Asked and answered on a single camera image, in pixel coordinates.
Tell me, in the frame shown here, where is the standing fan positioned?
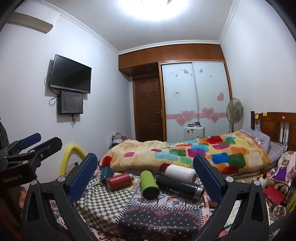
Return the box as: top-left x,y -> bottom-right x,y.
226,98 -> 244,134

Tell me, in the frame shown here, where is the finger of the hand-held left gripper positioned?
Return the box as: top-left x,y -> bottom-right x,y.
6,137 -> 63,168
3,133 -> 42,156

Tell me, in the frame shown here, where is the floral patterned bed sheet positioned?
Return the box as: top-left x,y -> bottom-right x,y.
49,171 -> 242,241

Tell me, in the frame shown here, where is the person's striped clothing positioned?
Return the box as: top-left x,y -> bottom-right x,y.
0,117 -> 10,151

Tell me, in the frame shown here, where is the black bottle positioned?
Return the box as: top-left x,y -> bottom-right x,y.
156,174 -> 205,199

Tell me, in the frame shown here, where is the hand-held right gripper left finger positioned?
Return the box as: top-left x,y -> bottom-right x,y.
20,152 -> 98,241

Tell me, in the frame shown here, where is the brown wooden door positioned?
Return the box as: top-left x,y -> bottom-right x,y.
133,77 -> 165,142

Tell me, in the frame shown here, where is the small black wall screen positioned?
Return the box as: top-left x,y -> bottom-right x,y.
57,90 -> 84,115

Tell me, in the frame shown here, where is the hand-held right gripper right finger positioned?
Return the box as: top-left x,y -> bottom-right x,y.
193,153 -> 271,241

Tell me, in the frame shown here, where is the wooden bed headboard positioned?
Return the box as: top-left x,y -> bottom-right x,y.
250,111 -> 296,151

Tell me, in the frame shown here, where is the yellow foam tube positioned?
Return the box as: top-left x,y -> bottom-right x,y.
59,143 -> 87,177

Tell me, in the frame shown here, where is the grey checked pillow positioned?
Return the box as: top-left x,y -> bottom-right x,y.
268,141 -> 287,161

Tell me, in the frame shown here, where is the white air conditioner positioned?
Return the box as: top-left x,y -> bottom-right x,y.
6,11 -> 61,33

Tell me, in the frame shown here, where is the round ceiling lamp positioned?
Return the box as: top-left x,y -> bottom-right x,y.
116,0 -> 195,22

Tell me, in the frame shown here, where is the black television cable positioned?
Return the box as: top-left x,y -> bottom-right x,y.
44,71 -> 59,96

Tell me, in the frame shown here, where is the red bottle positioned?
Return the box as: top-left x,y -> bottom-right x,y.
106,173 -> 134,191

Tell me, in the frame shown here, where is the black wall television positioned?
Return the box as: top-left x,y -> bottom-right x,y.
50,54 -> 92,94

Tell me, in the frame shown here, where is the pile of clothes and toys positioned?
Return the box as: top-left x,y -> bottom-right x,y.
261,151 -> 296,223

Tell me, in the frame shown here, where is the red box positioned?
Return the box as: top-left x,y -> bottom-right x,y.
263,185 -> 285,206

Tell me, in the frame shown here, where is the round glass jar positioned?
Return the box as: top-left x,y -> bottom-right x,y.
273,205 -> 287,219

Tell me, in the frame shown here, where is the wooden wardrobe with sliding doors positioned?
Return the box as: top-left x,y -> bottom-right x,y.
118,43 -> 233,143

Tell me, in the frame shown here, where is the colourful patchwork blanket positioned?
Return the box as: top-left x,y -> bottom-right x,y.
100,130 -> 271,175

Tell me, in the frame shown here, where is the clutter heap by door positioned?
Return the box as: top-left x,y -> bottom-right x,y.
111,132 -> 128,146

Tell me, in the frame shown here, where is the small white cabinet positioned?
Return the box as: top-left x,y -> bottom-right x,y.
184,126 -> 206,141

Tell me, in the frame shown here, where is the grey checkered cloth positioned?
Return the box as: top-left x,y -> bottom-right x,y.
76,174 -> 139,233

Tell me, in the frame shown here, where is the green bottle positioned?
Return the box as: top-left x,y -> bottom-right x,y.
140,170 -> 160,200

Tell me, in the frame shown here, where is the grey printed pillow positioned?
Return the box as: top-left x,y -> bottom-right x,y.
240,127 -> 271,151

